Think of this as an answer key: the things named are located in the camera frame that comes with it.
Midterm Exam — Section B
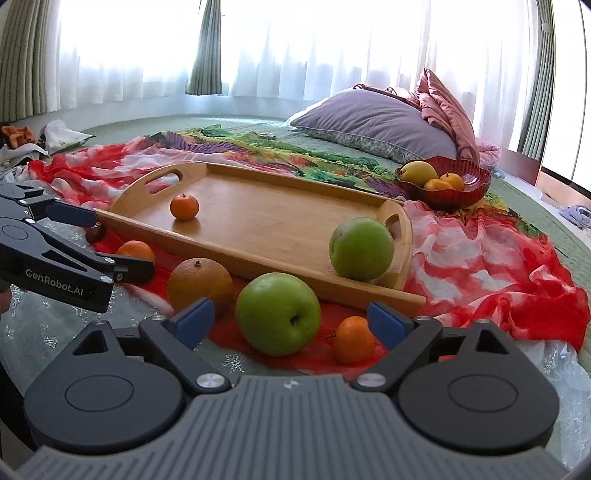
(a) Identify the red and white scarf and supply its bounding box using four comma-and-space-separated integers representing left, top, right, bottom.
28, 134, 591, 376

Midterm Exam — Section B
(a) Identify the lilac cloth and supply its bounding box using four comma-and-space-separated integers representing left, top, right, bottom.
558, 203, 591, 229

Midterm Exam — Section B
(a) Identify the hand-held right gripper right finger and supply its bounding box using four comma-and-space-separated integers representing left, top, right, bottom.
351, 301, 514, 394

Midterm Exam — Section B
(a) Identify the white plastic bag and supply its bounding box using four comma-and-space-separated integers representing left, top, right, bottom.
39, 120, 95, 155

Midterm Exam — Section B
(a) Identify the small tangerine with stem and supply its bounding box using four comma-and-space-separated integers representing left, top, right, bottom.
327, 316, 377, 365

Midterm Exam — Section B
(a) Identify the white pillow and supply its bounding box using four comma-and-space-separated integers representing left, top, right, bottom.
285, 107, 321, 127

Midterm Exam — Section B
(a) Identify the white sheer curtain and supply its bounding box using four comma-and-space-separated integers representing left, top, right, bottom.
46, 0, 541, 153

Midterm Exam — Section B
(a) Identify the white cloth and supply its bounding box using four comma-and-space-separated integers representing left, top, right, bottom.
0, 143, 51, 185

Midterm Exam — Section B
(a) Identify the large dull orange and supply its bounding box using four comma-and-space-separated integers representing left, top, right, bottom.
167, 257, 234, 315

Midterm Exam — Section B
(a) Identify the snowflake sheer cloth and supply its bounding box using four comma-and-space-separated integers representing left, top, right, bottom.
0, 284, 591, 416

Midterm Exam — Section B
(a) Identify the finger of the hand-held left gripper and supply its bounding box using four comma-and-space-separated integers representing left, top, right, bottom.
0, 182, 99, 228
0, 219, 156, 284

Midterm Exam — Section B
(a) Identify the green curtain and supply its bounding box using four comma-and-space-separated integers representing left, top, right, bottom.
0, 0, 63, 121
186, 0, 230, 96
508, 0, 557, 160

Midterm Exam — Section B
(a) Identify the red glass bowl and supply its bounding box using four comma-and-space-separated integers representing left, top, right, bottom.
396, 156, 491, 210

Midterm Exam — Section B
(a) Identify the green apple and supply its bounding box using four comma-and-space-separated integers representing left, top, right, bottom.
329, 218, 395, 282
235, 272, 322, 357

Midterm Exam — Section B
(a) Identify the multicoloured printed scarf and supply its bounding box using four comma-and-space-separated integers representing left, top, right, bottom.
152, 124, 561, 245

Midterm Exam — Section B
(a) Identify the medium tangerine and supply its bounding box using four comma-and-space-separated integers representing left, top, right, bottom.
169, 194, 200, 221
116, 240, 156, 264

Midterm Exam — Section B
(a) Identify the green quilted bedspread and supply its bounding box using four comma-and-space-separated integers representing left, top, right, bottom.
46, 115, 591, 370

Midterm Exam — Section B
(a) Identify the wooden bed frame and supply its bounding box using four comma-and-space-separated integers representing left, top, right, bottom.
505, 148, 591, 206

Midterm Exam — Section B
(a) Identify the orange cloth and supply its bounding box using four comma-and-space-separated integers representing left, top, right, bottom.
0, 124, 35, 148

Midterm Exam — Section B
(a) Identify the yellow pear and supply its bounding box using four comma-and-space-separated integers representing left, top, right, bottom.
400, 161, 438, 183

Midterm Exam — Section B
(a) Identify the wooden tray with handles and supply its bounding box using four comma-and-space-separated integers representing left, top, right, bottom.
92, 161, 426, 318

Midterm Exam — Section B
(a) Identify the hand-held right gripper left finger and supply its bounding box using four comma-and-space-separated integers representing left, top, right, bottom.
69, 298, 232, 396

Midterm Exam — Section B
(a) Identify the purple pillow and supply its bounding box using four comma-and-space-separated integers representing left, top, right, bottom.
290, 88, 458, 163

